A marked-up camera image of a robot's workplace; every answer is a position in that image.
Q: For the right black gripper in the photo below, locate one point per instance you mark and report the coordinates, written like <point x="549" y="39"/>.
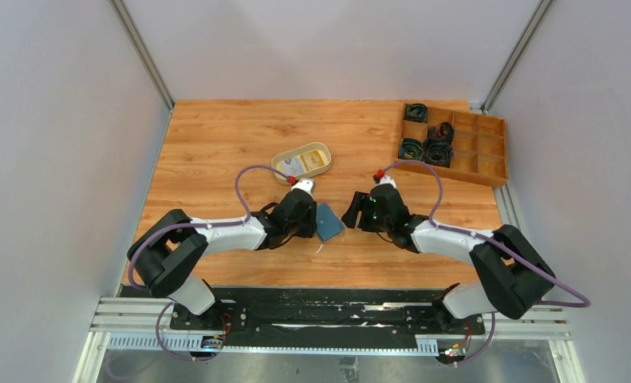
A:
<point x="361" y="201"/>

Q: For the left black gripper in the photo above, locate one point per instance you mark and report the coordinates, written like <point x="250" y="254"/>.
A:
<point x="309" y="230"/>

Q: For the blue leather card holder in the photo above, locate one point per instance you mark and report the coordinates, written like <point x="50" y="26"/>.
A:
<point x="328" y="224"/>

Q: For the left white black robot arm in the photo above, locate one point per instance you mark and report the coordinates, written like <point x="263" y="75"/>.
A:
<point x="165" y="257"/>

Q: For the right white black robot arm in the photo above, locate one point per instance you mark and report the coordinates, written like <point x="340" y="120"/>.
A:
<point x="512" y="276"/>

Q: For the white card in tray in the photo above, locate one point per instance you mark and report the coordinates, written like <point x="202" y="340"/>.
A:
<point x="292" y="166"/>

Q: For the yellow card in tray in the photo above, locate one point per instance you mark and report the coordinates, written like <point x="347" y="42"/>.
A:
<point x="313" y="160"/>

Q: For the cream oval tray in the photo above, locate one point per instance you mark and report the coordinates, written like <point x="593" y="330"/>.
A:
<point x="298" y="152"/>

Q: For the rolled dark belt left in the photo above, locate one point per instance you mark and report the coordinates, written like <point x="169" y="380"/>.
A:
<point x="410" y="149"/>

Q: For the rolled black belt large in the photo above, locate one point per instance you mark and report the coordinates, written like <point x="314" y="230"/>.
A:
<point x="438" y="153"/>

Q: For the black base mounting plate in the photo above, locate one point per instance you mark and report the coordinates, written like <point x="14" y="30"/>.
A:
<point x="324" y="318"/>

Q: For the rolled black belt top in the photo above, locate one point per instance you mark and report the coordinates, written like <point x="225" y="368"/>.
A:
<point x="416" y="112"/>

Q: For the rolled black belt middle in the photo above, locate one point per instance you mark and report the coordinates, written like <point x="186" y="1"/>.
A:
<point x="443" y="131"/>

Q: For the wooden compartment organizer box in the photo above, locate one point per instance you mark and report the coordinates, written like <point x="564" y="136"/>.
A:
<point x="479" y="144"/>

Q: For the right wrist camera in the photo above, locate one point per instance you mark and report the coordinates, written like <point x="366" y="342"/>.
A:
<point x="382" y="178"/>

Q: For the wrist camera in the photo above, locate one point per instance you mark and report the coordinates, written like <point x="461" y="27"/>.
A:
<point x="306" y="185"/>
<point x="382" y="178"/>

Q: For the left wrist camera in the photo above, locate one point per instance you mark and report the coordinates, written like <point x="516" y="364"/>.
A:
<point x="306" y="185"/>

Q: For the aluminium rail frame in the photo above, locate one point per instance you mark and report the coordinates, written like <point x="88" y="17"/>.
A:
<point x="128" y="342"/>

